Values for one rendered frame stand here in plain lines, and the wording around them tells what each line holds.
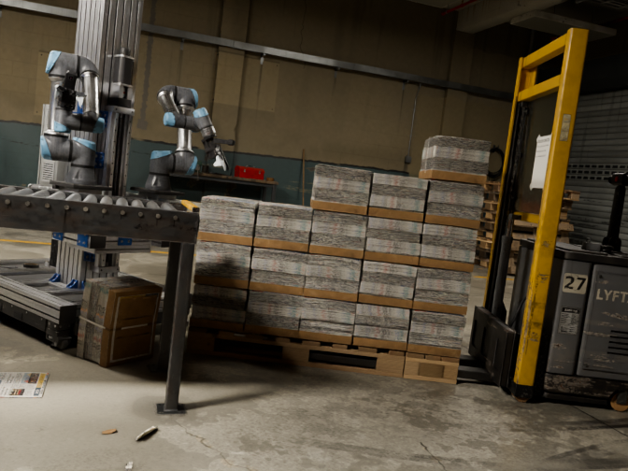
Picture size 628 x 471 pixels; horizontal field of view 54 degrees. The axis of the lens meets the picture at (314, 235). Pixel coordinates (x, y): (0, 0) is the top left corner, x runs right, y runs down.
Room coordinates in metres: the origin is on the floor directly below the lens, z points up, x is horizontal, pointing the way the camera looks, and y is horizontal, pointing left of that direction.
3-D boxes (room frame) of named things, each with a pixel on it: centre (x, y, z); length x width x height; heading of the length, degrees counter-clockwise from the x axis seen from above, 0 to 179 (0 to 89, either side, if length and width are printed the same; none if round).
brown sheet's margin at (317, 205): (3.35, -0.11, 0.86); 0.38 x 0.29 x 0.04; 2
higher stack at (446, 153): (3.36, -0.70, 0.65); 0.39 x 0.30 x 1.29; 1
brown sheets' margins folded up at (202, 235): (3.35, 0.02, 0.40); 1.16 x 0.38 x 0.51; 91
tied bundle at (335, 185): (3.36, -0.11, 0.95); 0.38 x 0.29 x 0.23; 2
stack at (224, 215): (3.35, 0.02, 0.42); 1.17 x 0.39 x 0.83; 91
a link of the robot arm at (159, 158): (3.57, 0.93, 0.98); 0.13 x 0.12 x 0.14; 117
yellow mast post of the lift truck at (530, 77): (3.70, -1.13, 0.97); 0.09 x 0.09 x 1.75; 1
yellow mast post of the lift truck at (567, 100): (3.04, -1.14, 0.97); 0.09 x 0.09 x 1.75; 1
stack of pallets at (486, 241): (9.39, -3.13, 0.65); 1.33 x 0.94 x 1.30; 112
